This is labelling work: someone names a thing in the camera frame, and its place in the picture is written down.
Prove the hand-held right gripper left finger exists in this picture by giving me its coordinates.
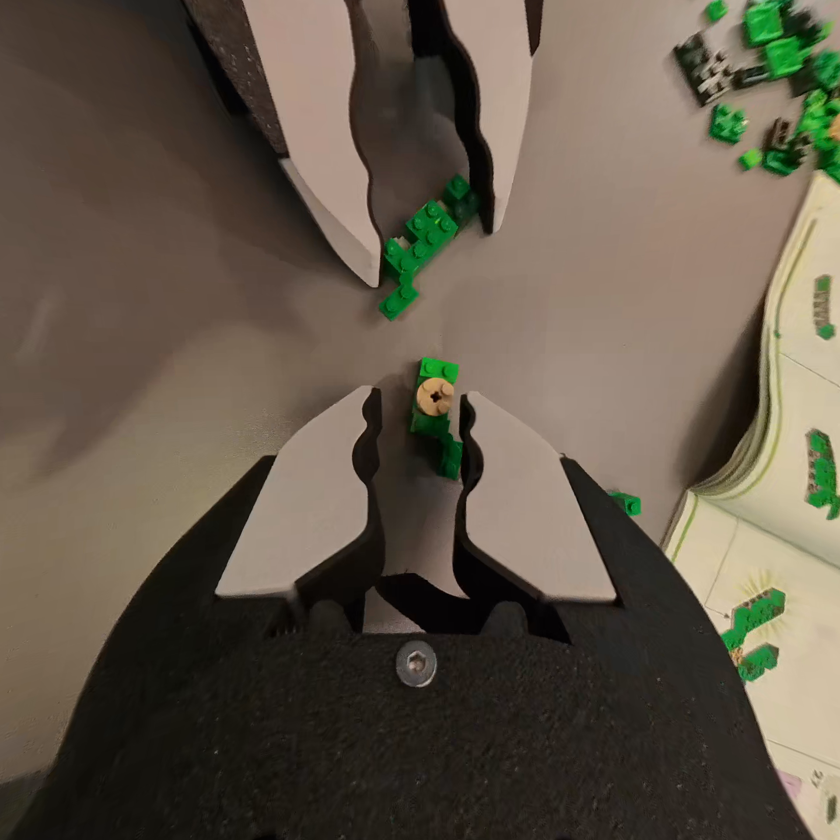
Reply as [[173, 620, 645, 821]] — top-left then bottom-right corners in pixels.
[[215, 386, 388, 634]]

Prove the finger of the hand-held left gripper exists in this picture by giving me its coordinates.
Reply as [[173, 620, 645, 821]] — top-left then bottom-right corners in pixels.
[[243, 0, 385, 288], [407, 0, 534, 236]]

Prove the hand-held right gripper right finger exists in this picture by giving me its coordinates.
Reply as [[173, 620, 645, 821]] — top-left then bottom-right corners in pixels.
[[451, 390, 622, 644]]

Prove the large green brick assembly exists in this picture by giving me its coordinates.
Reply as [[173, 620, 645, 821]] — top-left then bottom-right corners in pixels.
[[378, 174, 483, 322]]

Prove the green brick with tan round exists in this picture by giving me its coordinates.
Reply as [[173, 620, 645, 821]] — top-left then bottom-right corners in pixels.
[[411, 357, 460, 437]]

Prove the pile of green black bricks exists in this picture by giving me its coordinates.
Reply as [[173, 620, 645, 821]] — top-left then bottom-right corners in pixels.
[[672, 0, 840, 185]]

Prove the brick instruction booklet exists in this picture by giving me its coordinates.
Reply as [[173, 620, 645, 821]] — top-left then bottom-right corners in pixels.
[[663, 171, 840, 840]]

